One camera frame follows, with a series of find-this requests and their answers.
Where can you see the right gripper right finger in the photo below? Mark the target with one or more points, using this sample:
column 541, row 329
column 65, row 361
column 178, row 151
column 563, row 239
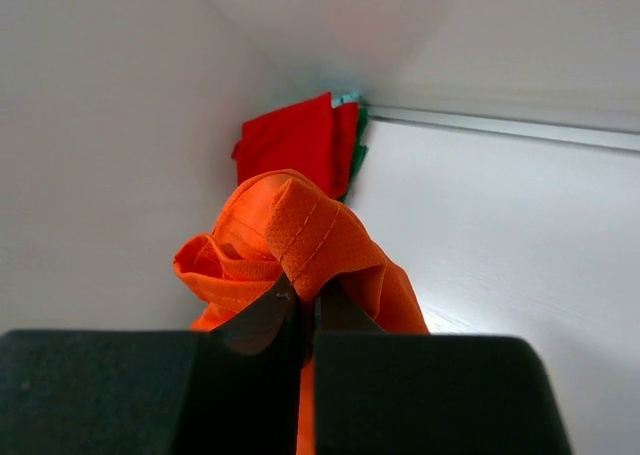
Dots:
column 341, row 321

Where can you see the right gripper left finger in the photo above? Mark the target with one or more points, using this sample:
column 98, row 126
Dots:
column 257, row 327

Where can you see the orange t shirt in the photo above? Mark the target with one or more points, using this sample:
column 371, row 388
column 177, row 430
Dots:
column 294, row 398

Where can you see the folded green t shirt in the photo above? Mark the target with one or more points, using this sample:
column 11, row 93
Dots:
column 360, row 149

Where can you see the folded red t shirt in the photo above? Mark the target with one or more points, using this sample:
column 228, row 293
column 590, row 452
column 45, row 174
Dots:
column 310, row 137

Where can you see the folded light blue t shirt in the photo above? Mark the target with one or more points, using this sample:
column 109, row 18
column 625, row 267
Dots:
column 347, row 98

